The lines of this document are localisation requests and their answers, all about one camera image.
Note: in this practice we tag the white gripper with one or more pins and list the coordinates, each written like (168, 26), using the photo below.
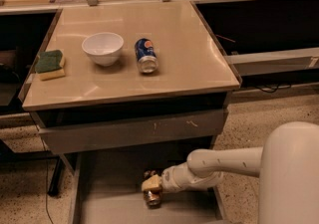
(169, 180)

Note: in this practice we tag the orange crushed soda can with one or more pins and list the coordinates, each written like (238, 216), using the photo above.
(152, 198)

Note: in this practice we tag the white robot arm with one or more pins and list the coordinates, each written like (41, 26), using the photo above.
(287, 166)

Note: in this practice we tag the grey open middle drawer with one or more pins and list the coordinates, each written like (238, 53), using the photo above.
(108, 189)

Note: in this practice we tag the grey drawer cabinet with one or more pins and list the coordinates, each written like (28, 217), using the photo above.
(192, 75)

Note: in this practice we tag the grey top drawer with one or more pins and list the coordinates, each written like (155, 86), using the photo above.
(133, 131)

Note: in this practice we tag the blue Pepsi can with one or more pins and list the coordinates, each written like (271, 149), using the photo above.
(146, 57)

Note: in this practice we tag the white bowl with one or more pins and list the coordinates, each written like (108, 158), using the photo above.
(104, 48)

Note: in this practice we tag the green and yellow sponge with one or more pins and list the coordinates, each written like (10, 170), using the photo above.
(50, 65)

